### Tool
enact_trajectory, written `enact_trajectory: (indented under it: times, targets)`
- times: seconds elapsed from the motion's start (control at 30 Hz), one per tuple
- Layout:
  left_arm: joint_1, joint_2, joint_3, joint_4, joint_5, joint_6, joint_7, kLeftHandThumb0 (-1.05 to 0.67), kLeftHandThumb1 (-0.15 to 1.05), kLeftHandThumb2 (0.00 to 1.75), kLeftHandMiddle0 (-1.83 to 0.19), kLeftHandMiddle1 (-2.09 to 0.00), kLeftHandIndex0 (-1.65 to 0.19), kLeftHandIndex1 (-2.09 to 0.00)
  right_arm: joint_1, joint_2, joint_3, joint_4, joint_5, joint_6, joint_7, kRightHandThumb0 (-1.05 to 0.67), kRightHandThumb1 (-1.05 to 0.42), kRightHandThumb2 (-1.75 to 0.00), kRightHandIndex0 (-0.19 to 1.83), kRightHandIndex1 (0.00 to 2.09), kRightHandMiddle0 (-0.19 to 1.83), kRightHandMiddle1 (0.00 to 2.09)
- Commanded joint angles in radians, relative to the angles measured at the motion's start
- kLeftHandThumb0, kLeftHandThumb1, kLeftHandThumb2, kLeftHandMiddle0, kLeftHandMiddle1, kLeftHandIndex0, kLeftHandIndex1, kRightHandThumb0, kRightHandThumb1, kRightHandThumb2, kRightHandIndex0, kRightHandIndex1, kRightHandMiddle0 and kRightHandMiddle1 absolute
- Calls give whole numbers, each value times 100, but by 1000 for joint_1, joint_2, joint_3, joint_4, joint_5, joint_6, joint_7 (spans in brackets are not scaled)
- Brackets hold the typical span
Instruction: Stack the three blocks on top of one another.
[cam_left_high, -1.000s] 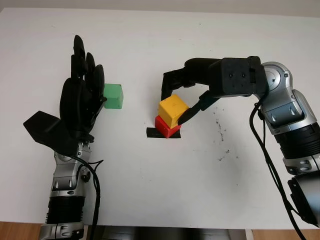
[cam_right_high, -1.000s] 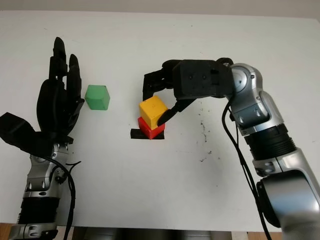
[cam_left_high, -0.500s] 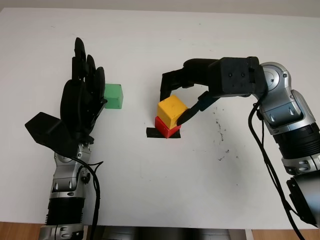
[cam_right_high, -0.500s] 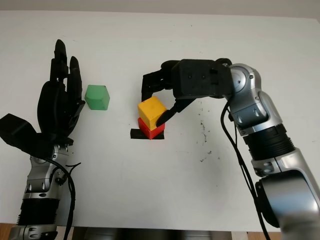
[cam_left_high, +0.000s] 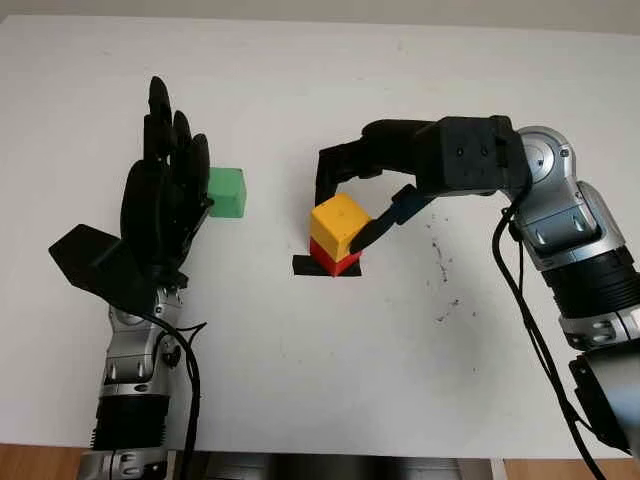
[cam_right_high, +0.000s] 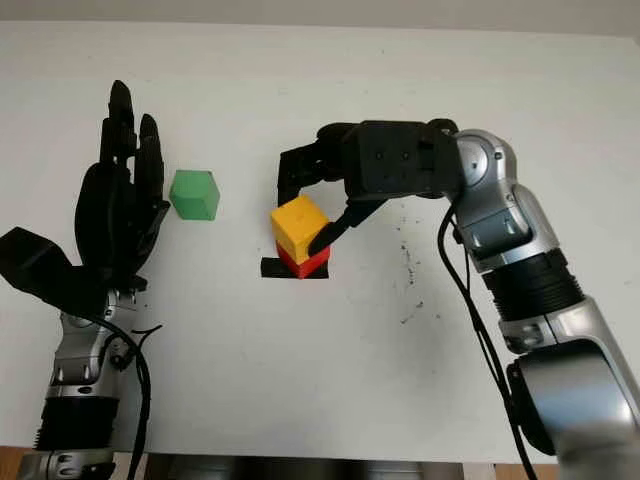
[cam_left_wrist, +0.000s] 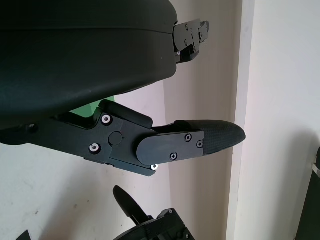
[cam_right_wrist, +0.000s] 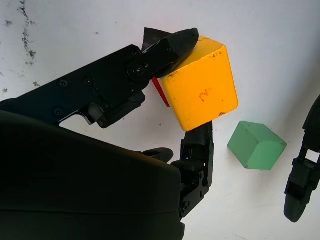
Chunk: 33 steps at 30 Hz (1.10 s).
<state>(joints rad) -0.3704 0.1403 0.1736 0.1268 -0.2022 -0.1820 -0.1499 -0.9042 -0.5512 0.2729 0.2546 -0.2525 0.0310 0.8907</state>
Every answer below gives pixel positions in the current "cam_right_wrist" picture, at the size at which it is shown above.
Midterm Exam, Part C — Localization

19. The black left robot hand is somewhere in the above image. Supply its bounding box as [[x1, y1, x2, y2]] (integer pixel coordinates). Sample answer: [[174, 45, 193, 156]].
[[283, 94, 320, 223]]

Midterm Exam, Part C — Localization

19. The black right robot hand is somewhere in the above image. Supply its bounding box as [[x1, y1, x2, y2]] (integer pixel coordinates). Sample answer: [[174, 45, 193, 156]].
[[0, 27, 216, 240]]

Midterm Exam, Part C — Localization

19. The green wooden block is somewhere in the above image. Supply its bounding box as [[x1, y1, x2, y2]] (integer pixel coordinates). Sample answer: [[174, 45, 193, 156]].
[[226, 120, 288, 172]]

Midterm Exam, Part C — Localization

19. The red wooden block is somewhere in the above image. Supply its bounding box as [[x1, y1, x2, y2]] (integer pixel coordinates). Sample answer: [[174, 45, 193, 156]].
[[151, 77, 172, 109]]

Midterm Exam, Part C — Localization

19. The yellow wooden block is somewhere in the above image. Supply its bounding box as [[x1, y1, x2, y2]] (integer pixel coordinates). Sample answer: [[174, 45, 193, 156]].
[[159, 35, 239, 132]]

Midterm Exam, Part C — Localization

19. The black tape strip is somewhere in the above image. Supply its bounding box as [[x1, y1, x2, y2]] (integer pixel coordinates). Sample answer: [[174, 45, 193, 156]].
[[143, 27, 174, 55]]

